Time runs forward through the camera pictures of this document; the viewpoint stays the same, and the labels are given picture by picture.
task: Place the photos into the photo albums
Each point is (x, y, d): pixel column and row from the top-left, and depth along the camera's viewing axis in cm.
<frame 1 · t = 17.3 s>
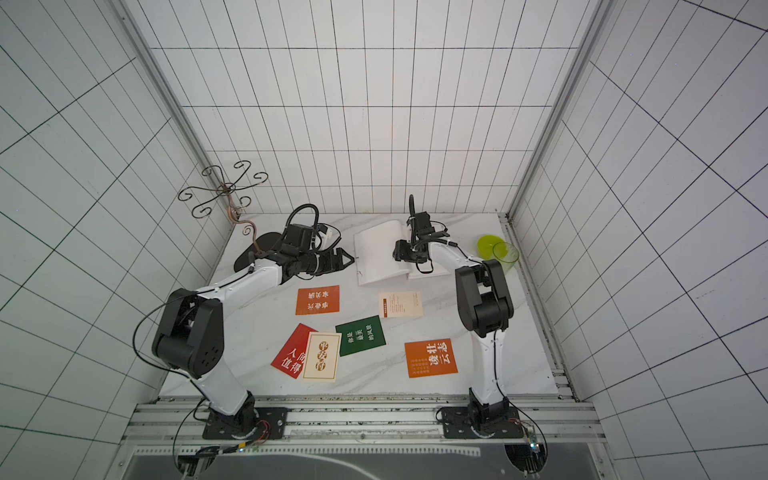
left hand: (342, 266, 90), fingers open
right hand: (403, 248, 102), fingers open
red card: (291, 359, 85), on the table
cream framed card: (322, 356, 85), on the table
green card: (360, 335, 89), on the table
cream card red stripe: (395, 304, 97), on the table
orange card lower right: (430, 358, 85), on the table
clear green cup: (506, 253, 108), point 2 cm above the table

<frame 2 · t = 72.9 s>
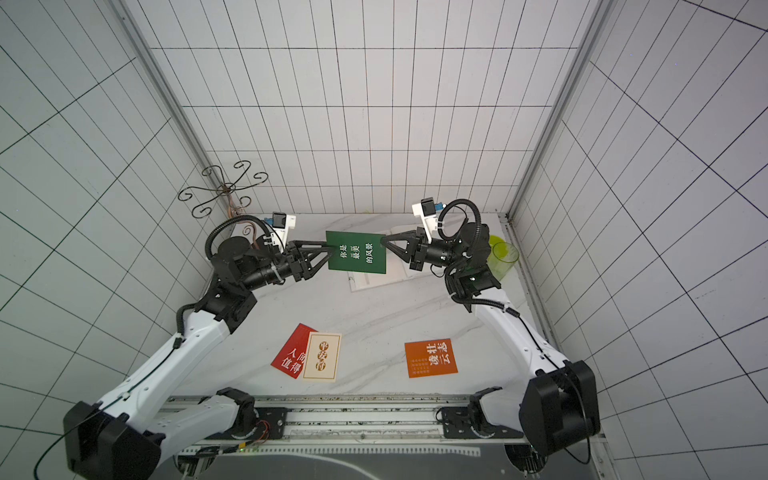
left hand: (327, 253, 68), fingers open
right hand: (385, 239, 65), fingers closed
green card: (356, 252, 67), point 35 cm above the table
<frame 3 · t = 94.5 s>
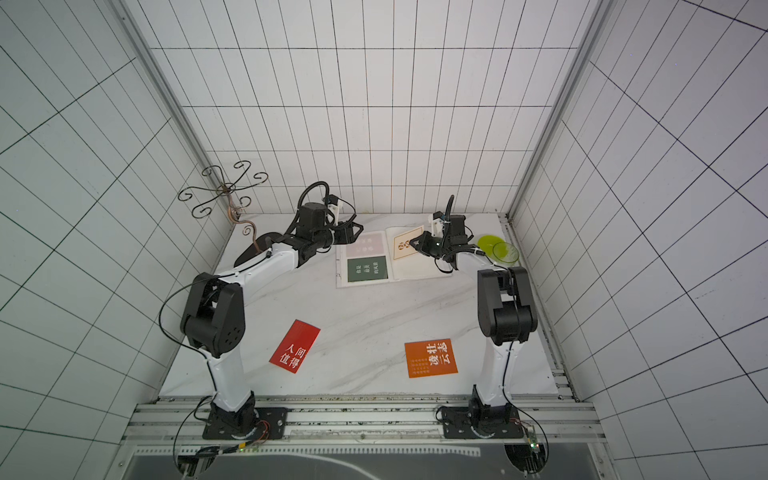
left hand: (355, 232, 92), fingers open
right hand: (415, 235, 98), fingers closed
green card: (365, 269, 105), on the table
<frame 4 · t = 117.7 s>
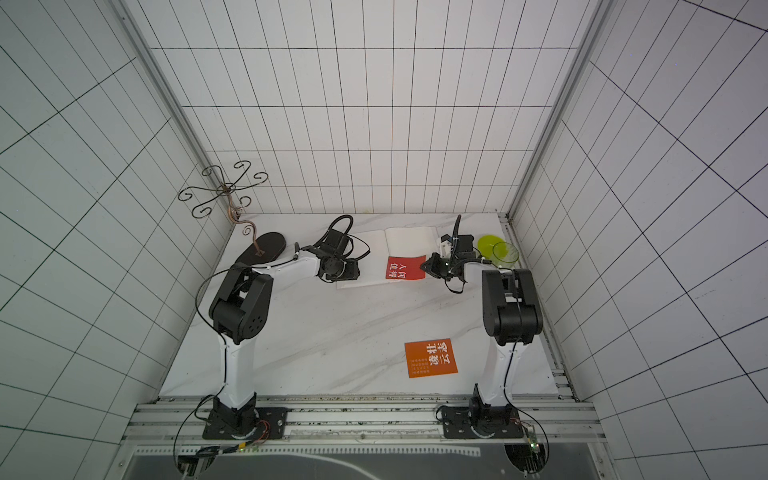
left hand: (350, 277, 100), fingers open
right hand: (425, 260, 101), fingers closed
red card: (406, 268, 102), point 3 cm above the table
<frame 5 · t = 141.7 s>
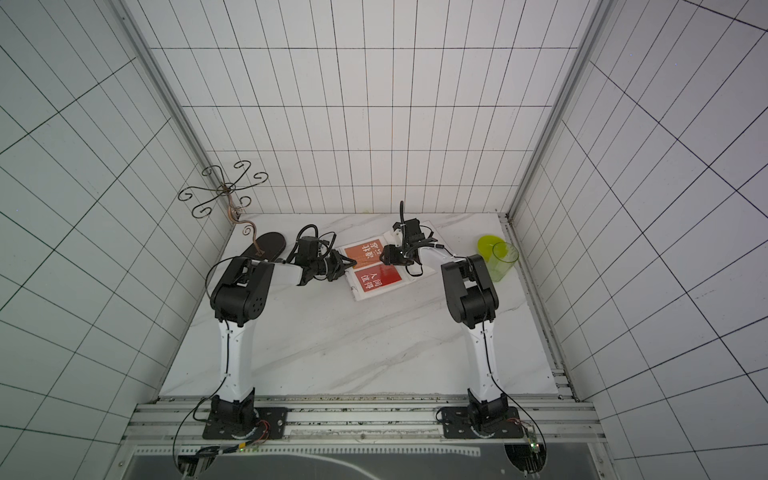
left hand: (355, 265, 103), fingers closed
right hand: (390, 252, 106), fingers open
red card: (378, 276, 105), on the table
orange card lower right: (365, 254, 108), on the table
